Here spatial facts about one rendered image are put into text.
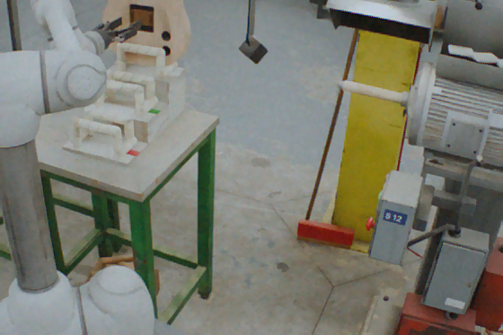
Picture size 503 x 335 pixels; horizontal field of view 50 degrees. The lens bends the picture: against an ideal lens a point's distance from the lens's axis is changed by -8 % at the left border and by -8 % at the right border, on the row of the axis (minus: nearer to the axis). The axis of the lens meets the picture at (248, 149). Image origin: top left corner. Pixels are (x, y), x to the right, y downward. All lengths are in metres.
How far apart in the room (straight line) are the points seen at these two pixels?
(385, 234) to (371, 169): 1.35
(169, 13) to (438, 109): 0.98
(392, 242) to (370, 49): 1.27
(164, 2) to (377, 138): 1.28
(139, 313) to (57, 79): 0.61
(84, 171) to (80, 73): 0.83
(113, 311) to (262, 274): 1.56
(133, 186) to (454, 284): 1.03
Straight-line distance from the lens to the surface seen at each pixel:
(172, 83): 2.10
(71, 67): 1.12
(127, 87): 1.99
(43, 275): 1.37
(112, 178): 1.86
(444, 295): 1.85
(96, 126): 1.92
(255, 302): 2.73
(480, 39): 1.73
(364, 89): 1.74
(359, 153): 2.86
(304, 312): 2.71
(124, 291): 1.40
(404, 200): 1.51
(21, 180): 1.23
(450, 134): 1.61
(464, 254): 1.75
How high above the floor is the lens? 1.94
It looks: 30 degrees down
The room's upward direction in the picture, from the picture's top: 4 degrees clockwise
